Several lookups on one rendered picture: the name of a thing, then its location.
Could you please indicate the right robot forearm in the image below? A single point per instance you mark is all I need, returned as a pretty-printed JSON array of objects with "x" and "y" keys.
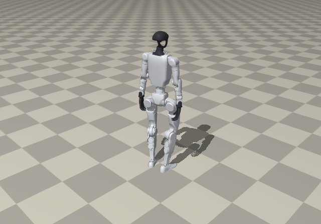
[{"x": 178, "y": 92}]

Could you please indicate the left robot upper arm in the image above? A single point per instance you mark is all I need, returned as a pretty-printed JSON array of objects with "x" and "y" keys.
[{"x": 144, "y": 65}]

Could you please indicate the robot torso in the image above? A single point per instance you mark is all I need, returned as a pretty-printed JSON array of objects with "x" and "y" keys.
[{"x": 160, "y": 74}]

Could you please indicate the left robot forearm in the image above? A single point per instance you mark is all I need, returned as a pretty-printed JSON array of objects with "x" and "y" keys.
[{"x": 142, "y": 85}]

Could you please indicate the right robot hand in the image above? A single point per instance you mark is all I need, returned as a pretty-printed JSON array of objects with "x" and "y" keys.
[{"x": 179, "y": 106}]

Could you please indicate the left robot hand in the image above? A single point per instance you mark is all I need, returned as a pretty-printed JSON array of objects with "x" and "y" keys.
[{"x": 141, "y": 99}]

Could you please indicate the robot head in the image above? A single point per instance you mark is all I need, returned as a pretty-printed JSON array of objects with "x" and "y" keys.
[{"x": 159, "y": 37}]

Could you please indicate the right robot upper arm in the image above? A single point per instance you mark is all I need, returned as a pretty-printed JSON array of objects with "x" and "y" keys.
[{"x": 174, "y": 63}]

